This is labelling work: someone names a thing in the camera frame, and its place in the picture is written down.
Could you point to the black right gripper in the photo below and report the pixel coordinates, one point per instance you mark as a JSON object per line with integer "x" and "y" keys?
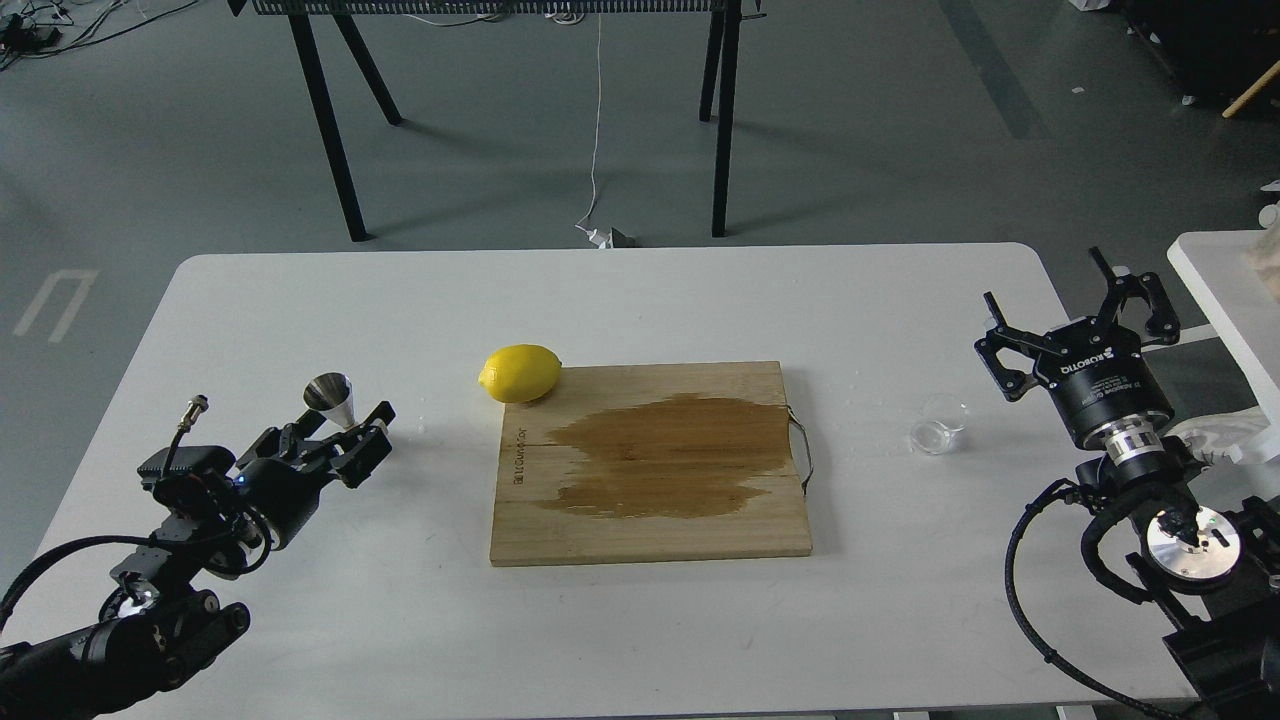
{"x": 1098, "y": 374}

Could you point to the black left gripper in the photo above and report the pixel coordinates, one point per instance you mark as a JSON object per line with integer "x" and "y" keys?
{"x": 281, "y": 475}

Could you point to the steel double jigger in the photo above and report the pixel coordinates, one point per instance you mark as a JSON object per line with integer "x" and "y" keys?
{"x": 331, "y": 395}

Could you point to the small clear glass cup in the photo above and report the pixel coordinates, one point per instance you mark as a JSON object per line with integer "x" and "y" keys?
{"x": 940, "y": 426}

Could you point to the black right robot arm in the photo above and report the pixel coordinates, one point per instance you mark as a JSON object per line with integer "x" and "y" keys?
{"x": 1212, "y": 573}

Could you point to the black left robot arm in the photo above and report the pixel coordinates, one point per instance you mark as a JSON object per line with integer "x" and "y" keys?
{"x": 226, "y": 514}

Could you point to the white side table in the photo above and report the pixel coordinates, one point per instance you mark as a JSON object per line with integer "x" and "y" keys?
{"x": 1215, "y": 268}

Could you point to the yellow lemon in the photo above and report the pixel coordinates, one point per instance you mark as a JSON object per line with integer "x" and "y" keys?
{"x": 518, "y": 374}

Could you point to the wooden stick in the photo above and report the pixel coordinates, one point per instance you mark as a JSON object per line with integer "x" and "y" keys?
{"x": 1245, "y": 97}

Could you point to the wooden cutting board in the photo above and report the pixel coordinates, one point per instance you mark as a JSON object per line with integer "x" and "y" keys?
{"x": 650, "y": 463}

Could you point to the black trestle table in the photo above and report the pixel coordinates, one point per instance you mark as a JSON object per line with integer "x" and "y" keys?
{"x": 517, "y": 85}

